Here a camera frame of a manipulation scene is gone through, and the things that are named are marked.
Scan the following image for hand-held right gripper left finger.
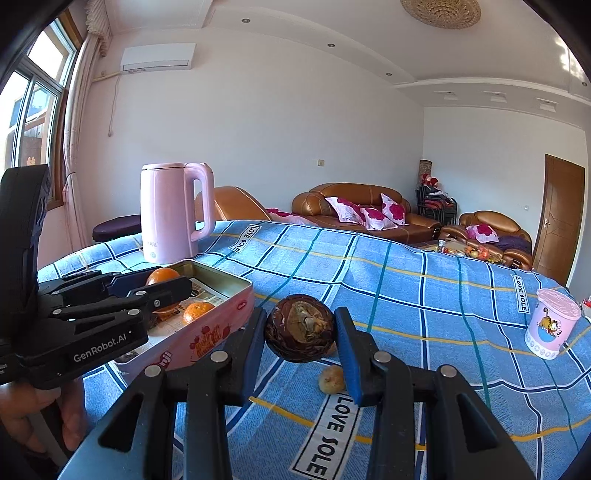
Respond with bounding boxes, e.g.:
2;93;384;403
97;307;269;480

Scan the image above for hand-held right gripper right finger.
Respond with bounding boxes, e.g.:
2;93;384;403
333;307;525;480

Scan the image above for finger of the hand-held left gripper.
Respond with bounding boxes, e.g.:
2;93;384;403
48;275;194;324
38;271;151;303

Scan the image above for small brown round fruit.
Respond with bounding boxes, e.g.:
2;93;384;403
320;366;346;394

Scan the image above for pink tin box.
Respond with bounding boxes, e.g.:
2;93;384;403
113;259;254;374

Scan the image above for dark wrinkled passion fruit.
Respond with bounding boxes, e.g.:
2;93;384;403
264;294;337;364

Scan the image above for person's left hand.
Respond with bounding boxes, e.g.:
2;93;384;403
0;376;88;455

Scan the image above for dark purple round stool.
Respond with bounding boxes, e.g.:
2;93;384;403
92;215;143;243

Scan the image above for pink electric kettle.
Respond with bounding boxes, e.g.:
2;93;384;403
140;161;215;265

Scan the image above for blue checked tablecloth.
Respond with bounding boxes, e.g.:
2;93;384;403
37;219;591;480

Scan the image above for brown leather recliner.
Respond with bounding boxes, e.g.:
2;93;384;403
195;186;273;223

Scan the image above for pink floral cushion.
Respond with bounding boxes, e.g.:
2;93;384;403
265;208;319;226

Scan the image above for coffee table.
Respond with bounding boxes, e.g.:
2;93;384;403
418;237;504;265

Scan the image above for white red floral pillow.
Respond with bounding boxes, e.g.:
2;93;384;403
360;207;398;230
466;224;499;243
381;193;408;226
325;197;365;224

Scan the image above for pale pink curtain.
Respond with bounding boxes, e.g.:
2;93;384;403
51;0;112;252

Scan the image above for pile of colourful snacks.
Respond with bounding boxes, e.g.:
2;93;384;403
438;240;502;264

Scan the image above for brown leather sofa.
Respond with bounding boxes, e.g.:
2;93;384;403
292;183;441;245

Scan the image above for stacked dark chairs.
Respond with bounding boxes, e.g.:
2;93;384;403
416;185;459;226

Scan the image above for brown leather armchair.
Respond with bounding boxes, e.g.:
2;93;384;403
438;210;534;271

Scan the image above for window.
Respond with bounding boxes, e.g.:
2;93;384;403
0;18;79;174

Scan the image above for purple blanket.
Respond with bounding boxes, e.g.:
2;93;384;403
496;234;532;254

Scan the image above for pink cartoon cup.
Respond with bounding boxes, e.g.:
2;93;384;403
525;288;583;361

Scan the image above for white air conditioner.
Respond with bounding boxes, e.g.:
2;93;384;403
119;43;197;73

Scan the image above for brown wooden door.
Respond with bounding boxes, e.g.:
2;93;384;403
532;154;586;288

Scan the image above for golden ceiling lamp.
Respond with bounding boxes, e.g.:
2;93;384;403
400;0;482;29

